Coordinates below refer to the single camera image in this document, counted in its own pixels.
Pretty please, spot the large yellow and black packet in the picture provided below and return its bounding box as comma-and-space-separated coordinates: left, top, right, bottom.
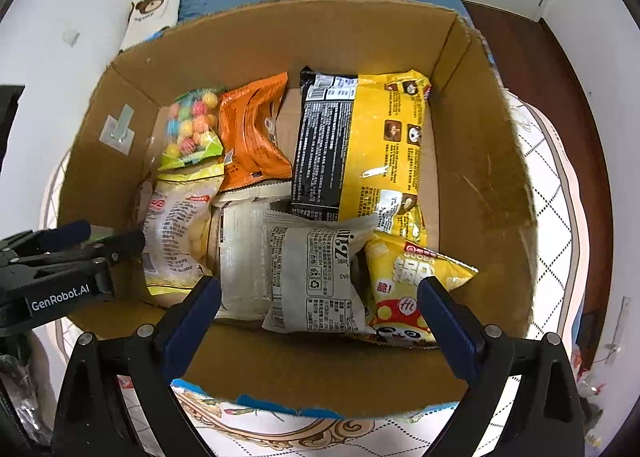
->
290, 67, 433, 250

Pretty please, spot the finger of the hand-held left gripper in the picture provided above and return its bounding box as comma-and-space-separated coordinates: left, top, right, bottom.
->
75, 231, 147, 269
0, 221, 92, 259

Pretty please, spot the plain white snack packet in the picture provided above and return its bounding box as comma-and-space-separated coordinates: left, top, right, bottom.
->
210, 187, 293, 323

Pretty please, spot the long orange snack packet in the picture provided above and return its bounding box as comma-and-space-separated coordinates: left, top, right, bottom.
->
217, 72, 294, 194

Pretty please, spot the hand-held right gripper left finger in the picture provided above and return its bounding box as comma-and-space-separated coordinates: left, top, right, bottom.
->
52, 276, 223, 457

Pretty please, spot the cardboard box blue print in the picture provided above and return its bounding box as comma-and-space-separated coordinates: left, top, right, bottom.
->
52, 0, 540, 418

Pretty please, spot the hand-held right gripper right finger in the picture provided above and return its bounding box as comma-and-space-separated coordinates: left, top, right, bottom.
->
417, 276, 586, 457

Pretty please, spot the clear bag of colourful candy balls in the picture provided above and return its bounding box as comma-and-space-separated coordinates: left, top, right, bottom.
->
157, 87, 226, 172

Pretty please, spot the white quilted blanket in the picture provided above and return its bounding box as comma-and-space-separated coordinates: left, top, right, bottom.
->
37, 87, 588, 457

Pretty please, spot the clear pale yellow snack packet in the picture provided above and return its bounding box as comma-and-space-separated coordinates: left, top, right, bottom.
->
140, 167, 226, 308

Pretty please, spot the grey-white printed snack packet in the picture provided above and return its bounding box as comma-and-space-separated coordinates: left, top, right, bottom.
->
261, 209, 381, 335

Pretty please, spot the white plastic bag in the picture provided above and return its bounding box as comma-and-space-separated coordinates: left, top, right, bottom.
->
570, 342, 601, 403

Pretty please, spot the bear print pillow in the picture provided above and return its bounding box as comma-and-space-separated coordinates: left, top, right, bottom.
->
119, 0, 181, 52

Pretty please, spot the yellow cartoon snack packet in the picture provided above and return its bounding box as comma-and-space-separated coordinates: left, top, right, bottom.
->
362, 232, 478, 348

